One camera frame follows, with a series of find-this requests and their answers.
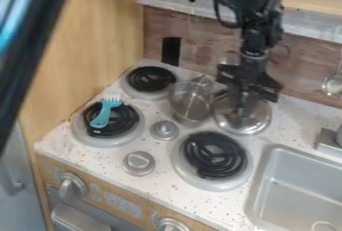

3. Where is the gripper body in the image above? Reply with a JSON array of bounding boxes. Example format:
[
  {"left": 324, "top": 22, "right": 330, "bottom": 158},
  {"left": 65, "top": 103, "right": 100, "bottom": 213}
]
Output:
[{"left": 215, "top": 49, "right": 282, "bottom": 105}]

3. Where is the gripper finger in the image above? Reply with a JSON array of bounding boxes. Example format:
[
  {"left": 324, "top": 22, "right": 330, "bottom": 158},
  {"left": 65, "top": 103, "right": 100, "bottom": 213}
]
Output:
[{"left": 235, "top": 91, "right": 254, "bottom": 120}]

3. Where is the silver pot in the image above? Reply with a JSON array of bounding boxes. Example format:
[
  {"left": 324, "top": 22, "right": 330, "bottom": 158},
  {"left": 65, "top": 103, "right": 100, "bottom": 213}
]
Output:
[{"left": 166, "top": 78, "right": 217, "bottom": 127}]

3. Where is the toy stove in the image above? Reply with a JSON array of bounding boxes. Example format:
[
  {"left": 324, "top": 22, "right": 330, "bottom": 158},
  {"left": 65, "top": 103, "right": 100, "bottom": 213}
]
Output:
[{"left": 69, "top": 64, "right": 257, "bottom": 193}]

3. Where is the silver ladle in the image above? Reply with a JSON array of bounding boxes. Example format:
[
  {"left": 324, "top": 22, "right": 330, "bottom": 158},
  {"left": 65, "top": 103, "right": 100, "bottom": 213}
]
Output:
[{"left": 320, "top": 50, "right": 342, "bottom": 98}]

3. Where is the tap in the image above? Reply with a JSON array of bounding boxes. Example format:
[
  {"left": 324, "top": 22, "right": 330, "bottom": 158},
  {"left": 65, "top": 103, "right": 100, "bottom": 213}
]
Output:
[{"left": 312, "top": 120, "right": 342, "bottom": 153}]

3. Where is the toy sink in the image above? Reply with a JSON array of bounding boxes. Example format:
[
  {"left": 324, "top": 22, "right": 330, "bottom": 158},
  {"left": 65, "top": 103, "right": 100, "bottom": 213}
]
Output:
[{"left": 243, "top": 144, "right": 342, "bottom": 231}]

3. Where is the blue brush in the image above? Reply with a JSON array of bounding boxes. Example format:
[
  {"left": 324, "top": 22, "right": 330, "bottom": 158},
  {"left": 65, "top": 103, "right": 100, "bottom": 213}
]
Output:
[{"left": 88, "top": 94, "right": 127, "bottom": 130}]

